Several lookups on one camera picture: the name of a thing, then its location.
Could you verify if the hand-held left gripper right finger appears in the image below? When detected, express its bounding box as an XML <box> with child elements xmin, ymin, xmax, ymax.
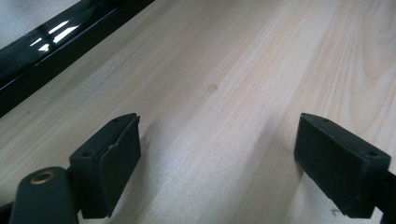
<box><xmin>293</xmin><ymin>112</ymin><xmax>391</xmax><ymax>219</ymax></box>

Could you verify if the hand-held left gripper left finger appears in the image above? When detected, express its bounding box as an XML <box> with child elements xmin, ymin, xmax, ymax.
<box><xmin>68</xmin><ymin>112</ymin><xmax>142</xmax><ymax>219</ymax></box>

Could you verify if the red and black shoe rack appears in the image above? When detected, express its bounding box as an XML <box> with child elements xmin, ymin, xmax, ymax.
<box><xmin>0</xmin><ymin>0</ymin><xmax>156</xmax><ymax>119</ymax></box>

